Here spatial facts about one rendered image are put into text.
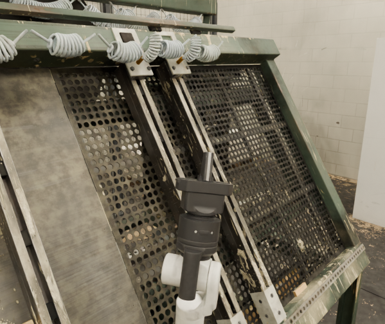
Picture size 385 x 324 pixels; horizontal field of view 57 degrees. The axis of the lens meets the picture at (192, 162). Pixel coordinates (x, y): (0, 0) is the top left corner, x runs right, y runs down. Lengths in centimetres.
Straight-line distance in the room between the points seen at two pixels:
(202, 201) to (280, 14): 601
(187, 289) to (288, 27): 599
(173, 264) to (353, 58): 541
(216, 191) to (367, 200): 393
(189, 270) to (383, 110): 380
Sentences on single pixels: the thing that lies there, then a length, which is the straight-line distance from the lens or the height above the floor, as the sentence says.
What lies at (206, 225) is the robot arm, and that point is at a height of 151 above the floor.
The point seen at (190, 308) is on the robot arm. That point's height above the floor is 131.
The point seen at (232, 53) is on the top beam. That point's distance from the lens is 176.
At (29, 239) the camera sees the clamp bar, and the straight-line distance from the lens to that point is 97.
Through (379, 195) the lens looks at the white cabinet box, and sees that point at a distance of 453.
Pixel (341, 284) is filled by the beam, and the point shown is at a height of 84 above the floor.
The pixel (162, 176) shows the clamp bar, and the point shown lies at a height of 144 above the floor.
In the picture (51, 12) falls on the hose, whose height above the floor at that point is 195.
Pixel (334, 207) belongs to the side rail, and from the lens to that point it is 201.
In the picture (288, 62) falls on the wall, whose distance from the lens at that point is 646.
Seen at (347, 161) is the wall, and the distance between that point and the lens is 612.
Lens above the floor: 183
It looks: 16 degrees down
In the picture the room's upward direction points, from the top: straight up
